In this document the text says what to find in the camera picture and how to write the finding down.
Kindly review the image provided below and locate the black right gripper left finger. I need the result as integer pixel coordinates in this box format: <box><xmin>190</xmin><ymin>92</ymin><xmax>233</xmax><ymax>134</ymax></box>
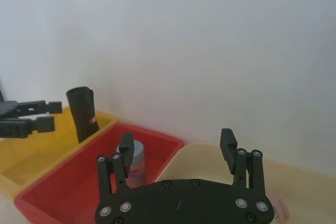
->
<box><xmin>96</xmin><ymin>132</ymin><xmax>135</xmax><ymax>204</ymax></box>

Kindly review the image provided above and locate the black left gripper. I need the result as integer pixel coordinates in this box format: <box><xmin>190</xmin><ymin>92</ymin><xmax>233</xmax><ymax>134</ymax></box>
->
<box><xmin>0</xmin><ymin>100</ymin><xmax>64</xmax><ymax>139</ymax></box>

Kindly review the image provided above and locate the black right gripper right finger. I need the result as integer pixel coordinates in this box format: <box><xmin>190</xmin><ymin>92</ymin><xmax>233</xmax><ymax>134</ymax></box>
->
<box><xmin>219</xmin><ymin>128</ymin><xmax>265</xmax><ymax>201</ymax></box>

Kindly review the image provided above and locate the pastel blue and pink can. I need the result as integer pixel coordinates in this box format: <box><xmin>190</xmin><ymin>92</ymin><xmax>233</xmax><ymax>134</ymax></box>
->
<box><xmin>115</xmin><ymin>140</ymin><xmax>146</xmax><ymax>189</ymax></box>

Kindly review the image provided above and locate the cream plastic bin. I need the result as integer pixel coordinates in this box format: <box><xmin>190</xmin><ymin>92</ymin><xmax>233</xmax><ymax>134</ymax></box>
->
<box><xmin>156</xmin><ymin>143</ymin><xmax>266</xmax><ymax>186</ymax></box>

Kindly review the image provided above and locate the yellow plastic bin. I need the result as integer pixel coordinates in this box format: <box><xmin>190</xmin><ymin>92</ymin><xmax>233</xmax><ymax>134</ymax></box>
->
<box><xmin>0</xmin><ymin>106</ymin><xmax>118</xmax><ymax>191</ymax></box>

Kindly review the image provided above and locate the black roll with red label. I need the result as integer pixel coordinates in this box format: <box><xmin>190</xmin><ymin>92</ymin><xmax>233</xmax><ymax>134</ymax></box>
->
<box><xmin>65</xmin><ymin>86</ymin><xmax>101</xmax><ymax>145</ymax></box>

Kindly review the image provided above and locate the red plastic bin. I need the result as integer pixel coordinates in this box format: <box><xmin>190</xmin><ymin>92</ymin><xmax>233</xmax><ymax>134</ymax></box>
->
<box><xmin>14</xmin><ymin>122</ymin><xmax>185</xmax><ymax>224</ymax></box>

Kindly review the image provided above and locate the translucent pink plastic packet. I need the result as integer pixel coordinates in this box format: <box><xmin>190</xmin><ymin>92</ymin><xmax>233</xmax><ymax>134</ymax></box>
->
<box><xmin>266</xmin><ymin>189</ymin><xmax>291</xmax><ymax>222</ymax></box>

